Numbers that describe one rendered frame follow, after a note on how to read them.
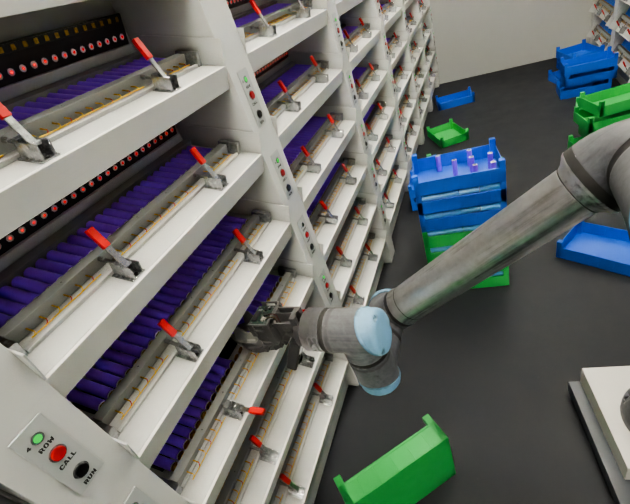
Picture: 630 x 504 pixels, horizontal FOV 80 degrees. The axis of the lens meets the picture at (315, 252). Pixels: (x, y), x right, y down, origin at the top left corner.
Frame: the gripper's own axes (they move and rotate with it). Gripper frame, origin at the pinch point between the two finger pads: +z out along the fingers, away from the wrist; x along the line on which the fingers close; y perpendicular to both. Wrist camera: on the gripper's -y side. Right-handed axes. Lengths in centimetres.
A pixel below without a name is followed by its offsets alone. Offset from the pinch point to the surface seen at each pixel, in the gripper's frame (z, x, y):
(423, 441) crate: -35, -1, -42
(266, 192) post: -6.3, -26.4, 22.5
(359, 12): -1, -166, 43
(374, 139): -5, -121, -5
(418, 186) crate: -31, -76, -9
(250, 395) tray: -7.1, 11.9, -5.9
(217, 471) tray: -7.9, 27.4, -6.3
